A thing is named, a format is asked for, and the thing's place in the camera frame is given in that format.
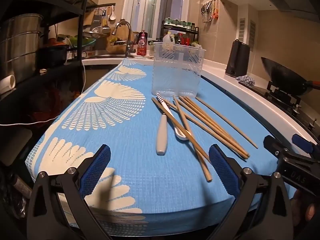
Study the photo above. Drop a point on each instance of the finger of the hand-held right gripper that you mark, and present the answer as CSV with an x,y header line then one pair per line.
x,y
303,143
273,144

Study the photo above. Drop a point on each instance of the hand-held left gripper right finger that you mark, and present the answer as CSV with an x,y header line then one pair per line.
x,y
223,172

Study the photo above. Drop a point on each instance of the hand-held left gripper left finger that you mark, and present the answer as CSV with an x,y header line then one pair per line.
x,y
96,170

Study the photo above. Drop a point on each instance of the pile of wooden chopsticks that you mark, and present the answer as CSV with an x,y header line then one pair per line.
x,y
207,176

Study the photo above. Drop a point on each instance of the white striped ceramic spoon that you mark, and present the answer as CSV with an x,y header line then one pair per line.
x,y
182,135

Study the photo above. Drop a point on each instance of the clear plastic container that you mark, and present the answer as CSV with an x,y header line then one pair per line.
x,y
175,80

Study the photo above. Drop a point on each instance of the person's right hand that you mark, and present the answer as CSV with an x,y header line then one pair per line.
x,y
309,212

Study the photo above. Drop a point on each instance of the black gas stove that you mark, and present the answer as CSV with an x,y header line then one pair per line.
x,y
300,115

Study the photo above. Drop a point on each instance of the blue patterned mat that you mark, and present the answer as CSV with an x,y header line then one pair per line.
x,y
140,155

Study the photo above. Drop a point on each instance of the blue checked dishcloth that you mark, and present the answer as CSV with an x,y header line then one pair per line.
x,y
246,80

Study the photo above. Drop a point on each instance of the black wok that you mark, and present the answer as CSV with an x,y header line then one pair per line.
x,y
282,75

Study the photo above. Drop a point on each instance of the red mesh produce bag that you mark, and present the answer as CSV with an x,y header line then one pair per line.
x,y
60,97

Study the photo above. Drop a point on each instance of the black electric kettle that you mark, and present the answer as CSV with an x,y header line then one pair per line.
x,y
237,60

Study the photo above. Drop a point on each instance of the steel kitchen sink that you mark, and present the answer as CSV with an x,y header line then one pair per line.
x,y
110,55

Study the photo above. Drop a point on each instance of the black pot orange lid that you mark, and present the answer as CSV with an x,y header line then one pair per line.
x,y
52,53

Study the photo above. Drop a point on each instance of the white roll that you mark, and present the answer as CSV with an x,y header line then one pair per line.
x,y
7,83

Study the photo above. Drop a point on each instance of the green plastic bowl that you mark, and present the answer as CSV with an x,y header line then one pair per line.
x,y
82,41

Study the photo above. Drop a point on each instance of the chrome kitchen faucet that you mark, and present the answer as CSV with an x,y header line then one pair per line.
x,y
129,42

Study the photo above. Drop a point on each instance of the pink dish soap bottle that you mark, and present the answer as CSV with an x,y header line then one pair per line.
x,y
141,45

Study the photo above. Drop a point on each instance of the red label sauce bottle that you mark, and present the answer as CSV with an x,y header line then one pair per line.
x,y
180,39
188,40

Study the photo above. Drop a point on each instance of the steel colander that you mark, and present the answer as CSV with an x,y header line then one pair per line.
x,y
93,33

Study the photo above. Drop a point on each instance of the round wooden cutting board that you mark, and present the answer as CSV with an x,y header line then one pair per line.
x,y
122,35

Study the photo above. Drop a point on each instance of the black metal shelf rack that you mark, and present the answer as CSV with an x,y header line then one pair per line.
x,y
83,30

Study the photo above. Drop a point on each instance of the large cooking oil jug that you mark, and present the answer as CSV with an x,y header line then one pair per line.
x,y
168,38

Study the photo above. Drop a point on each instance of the steel stockpot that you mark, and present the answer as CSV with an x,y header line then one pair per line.
x,y
20,45

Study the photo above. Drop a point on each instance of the metal grater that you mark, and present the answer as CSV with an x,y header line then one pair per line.
x,y
98,17

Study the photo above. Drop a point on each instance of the black spice rack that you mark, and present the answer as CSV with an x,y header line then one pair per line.
x,y
162,30

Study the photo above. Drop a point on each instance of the white ladle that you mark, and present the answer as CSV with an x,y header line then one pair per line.
x,y
112,15

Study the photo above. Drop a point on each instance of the row of spice jars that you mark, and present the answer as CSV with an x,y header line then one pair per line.
x,y
175,22

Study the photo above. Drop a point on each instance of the white framed window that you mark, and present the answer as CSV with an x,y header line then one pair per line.
x,y
150,5

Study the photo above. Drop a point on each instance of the wall vent grille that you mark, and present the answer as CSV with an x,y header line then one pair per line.
x,y
242,30
253,36

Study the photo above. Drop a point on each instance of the wall hook rail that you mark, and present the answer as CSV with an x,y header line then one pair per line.
x,y
211,0

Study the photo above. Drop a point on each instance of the black utensil hanging rail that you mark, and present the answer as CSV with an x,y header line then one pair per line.
x,y
100,6

